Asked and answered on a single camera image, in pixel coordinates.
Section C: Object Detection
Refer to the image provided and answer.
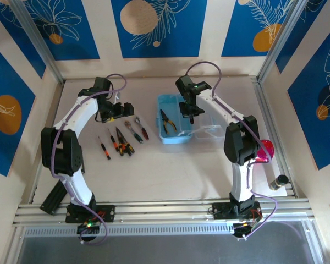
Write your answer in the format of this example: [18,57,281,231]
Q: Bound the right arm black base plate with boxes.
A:
[213,202,262,221]

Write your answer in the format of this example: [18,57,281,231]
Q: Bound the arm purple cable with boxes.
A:
[185,60,278,243]
[51,73,127,247]

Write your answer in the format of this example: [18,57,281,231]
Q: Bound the aluminium table side rail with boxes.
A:
[29,81,64,205]
[251,76,297,197]

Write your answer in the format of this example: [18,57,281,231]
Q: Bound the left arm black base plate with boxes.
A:
[65,205,116,223]

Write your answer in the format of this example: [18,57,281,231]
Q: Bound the blue clear-lid plastic tool box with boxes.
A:
[156,93,226,146]

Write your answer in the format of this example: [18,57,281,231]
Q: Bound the pink dome button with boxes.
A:
[257,139,275,163]

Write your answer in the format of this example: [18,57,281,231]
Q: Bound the yellow-handled combination pliers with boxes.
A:
[159,108,178,135]

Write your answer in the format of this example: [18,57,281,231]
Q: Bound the grey slotted cable duct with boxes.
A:
[23,222,237,239]

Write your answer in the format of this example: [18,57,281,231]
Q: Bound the black brass cylinder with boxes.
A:
[269,174,288,192]

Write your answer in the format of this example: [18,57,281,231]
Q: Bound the green-handled ratchet wrench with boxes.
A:
[124,120,144,144]

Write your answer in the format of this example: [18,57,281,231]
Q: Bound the aluminium frame cross rails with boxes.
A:
[12,199,316,228]

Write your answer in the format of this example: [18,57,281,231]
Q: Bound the white mounting plate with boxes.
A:
[265,180,295,197]

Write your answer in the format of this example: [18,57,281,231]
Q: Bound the grey metal sheet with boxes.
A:
[15,219,329,264]

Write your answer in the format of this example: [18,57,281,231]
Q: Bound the aluminium upright frame post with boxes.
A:
[9,0,65,85]
[257,0,329,85]

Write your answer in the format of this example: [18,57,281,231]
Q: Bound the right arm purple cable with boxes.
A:
[185,60,278,243]

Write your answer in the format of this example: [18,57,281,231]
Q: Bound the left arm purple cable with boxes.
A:
[51,73,127,247]

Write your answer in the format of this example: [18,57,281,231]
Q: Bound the red-handled ratchet wrench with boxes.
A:
[134,117,150,140]

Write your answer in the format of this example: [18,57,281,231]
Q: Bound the black aluminium extrusion bar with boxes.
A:
[40,181,69,215]

